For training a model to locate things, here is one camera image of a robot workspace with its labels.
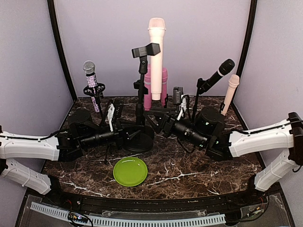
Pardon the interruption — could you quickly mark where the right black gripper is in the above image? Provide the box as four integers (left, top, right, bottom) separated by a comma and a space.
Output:
143, 108, 208, 149

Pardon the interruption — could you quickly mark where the black round-base mic stand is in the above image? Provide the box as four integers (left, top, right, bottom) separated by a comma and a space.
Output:
123, 43, 160, 153

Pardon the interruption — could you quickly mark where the black stand for black microphone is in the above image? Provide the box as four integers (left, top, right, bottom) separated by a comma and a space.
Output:
191, 78, 205, 123

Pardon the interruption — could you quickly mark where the black handheld microphone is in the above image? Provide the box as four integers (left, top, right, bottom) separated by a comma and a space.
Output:
203, 59, 235, 92

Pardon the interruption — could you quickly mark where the large pale pink microphone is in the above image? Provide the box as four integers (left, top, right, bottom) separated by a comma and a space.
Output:
148, 17, 166, 101

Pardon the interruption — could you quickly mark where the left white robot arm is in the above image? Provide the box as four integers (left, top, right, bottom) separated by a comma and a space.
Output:
0, 99, 127, 206

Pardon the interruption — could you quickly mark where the left pink microphone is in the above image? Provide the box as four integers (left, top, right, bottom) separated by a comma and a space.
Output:
144, 65, 152, 111

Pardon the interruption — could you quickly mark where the right pink microphone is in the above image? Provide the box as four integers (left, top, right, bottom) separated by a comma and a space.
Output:
160, 68, 168, 106

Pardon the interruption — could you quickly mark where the rhinestone silver-head microphone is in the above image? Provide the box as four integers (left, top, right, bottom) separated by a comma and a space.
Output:
83, 61, 99, 113

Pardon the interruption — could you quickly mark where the small pale pink microphone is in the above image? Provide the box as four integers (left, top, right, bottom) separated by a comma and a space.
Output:
221, 74, 240, 115

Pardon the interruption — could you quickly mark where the green round plate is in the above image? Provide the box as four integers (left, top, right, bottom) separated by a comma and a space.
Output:
113, 157, 148, 187

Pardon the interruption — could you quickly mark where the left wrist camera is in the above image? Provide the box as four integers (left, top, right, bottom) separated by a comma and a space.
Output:
107, 99, 124, 126

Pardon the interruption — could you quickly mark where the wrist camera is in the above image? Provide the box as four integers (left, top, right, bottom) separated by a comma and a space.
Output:
107, 99, 124, 126
173, 87, 189, 120

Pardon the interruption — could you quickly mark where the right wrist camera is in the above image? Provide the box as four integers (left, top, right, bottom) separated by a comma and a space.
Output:
173, 87, 189, 120

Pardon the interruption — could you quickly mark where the black tripod shock-mount stand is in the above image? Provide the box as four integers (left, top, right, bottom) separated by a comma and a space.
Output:
82, 82, 112, 165

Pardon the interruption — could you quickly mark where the white slotted cable duct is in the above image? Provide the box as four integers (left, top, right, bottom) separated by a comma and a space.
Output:
30, 202, 226, 227

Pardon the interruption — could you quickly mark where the black front rail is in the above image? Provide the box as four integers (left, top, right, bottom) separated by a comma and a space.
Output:
43, 190, 268, 213

